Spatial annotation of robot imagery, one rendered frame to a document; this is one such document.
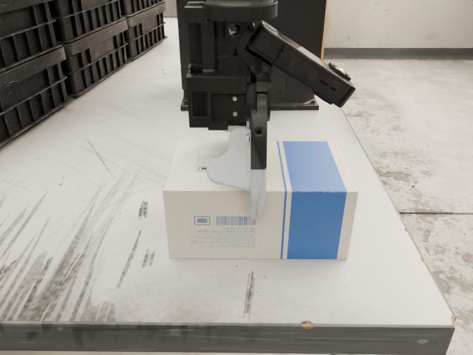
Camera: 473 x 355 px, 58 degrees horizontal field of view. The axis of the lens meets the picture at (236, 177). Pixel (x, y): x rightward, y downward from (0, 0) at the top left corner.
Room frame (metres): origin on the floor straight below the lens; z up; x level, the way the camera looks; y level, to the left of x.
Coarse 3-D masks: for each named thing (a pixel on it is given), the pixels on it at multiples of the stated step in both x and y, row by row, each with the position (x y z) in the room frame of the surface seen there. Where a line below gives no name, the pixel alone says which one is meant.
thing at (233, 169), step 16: (240, 128) 0.39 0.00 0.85; (240, 144) 0.39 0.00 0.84; (224, 160) 0.38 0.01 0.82; (240, 160) 0.38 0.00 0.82; (208, 176) 0.37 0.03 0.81; (224, 176) 0.37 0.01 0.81; (240, 176) 0.37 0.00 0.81; (256, 176) 0.36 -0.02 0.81; (256, 192) 0.36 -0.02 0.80; (256, 208) 0.36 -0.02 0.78
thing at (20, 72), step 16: (32, 64) 0.76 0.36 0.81; (48, 64) 0.80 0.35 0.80; (0, 80) 0.67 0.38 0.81; (16, 80) 0.71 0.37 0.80; (32, 80) 0.76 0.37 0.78; (48, 80) 0.80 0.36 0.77; (0, 96) 0.68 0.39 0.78; (16, 96) 0.71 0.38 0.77; (32, 96) 0.74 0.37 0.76; (48, 96) 0.80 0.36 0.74; (64, 96) 0.85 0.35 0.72; (0, 112) 0.66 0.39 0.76; (16, 112) 0.70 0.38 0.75; (32, 112) 0.73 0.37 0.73; (48, 112) 0.78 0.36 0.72; (0, 128) 0.66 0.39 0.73; (16, 128) 0.69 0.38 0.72; (0, 144) 0.64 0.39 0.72
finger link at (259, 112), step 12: (264, 96) 0.39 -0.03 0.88; (252, 108) 0.39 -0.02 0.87; (264, 108) 0.38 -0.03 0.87; (252, 120) 0.38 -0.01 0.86; (264, 120) 0.38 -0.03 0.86; (252, 132) 0.38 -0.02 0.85; (264, 132) 0.37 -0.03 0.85; (252, 144) 0.38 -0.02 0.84; (264, 144) 0.37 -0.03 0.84; (252, 156) 0.37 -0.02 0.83; (264, 156) 0.37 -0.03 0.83; (252, 168) 0.36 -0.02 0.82; (264, 168) 0.36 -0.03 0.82
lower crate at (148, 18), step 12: (144, 12) 1.27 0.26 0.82; (156, 12) 1.36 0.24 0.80; (132, 24) 1.18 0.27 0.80; (144, 24) 1.29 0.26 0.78; (156, 24) 1.38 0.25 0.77; (132, 36) 1.20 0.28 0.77; (144, 36) 1.28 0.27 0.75; (156, 36) 1.37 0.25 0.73; (132, 48) 1.19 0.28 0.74; (144, 48) 1.27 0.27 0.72; (132, 60) 1.20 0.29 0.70
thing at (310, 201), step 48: (192, 144) 0.48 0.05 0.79; (288, 144) 0.48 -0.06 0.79; (336, 144) 0.48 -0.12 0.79; (192, 192) 0.37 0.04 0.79; (240, 192) 0.37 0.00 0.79; (288, 192) 0.37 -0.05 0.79; (336, 192) 0.37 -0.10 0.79; (192, 240) 0.37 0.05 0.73; (240, 240) 0.37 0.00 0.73; (288, 240) 0.37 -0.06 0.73; (336, 240) 0.37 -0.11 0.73
